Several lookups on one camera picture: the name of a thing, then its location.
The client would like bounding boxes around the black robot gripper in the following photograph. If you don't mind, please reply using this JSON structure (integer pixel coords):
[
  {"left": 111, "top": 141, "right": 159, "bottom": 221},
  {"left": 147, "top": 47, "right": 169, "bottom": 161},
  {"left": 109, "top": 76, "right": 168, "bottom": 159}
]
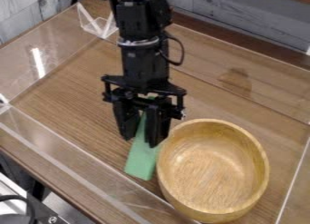
[{"left": 102, "top": 43, "right": 188, "bottom": 148}]

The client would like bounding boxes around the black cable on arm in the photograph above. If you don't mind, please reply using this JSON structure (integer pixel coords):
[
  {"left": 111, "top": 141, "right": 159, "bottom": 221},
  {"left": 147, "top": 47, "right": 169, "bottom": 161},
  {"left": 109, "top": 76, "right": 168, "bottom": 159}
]
[{"left": 159, "top": 32, "right": 188, "bottom": 67}]

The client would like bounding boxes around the brown wooden bowl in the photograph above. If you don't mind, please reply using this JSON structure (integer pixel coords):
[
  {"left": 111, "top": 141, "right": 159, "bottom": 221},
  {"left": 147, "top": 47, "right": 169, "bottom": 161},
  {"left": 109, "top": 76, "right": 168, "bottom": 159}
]
[{"left": 157, "top": 119, "right": 270, "bottom": 224}]

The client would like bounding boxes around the green rectangular block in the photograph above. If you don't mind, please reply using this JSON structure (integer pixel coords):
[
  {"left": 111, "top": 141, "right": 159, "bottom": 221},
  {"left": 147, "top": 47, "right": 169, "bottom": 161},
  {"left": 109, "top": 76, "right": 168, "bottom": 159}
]
[{"left": 123, "top": 112, "right": 159, "bottom": 180}]

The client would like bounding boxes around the black metal table frame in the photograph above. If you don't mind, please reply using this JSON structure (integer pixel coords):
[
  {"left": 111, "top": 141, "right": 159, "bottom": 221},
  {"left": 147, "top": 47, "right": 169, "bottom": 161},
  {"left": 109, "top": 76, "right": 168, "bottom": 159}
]
[{"left": 0, "top": 154, "right": 94, "bottom": 224}]

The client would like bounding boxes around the clear acrylic corner bracket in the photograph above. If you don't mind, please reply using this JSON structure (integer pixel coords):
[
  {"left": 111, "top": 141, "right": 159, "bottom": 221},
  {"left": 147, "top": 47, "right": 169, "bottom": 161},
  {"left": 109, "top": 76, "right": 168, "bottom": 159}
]
[{"left": 77, "top": 3, "right": 118, "bottom": 39}]

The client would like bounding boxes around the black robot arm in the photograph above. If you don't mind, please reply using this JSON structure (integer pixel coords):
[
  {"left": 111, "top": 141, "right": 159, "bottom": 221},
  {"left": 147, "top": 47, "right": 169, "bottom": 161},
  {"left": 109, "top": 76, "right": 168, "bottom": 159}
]
[{"left": 102, "top": 0, "right": 188, "bottom": 147}]

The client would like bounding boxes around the black cable bottom left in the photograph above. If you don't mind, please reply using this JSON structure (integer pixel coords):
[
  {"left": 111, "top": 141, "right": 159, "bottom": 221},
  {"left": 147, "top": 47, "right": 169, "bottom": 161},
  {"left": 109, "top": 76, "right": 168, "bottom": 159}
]
[{"left": 0, "top": 196, "right": 38, "bottom": 224}]

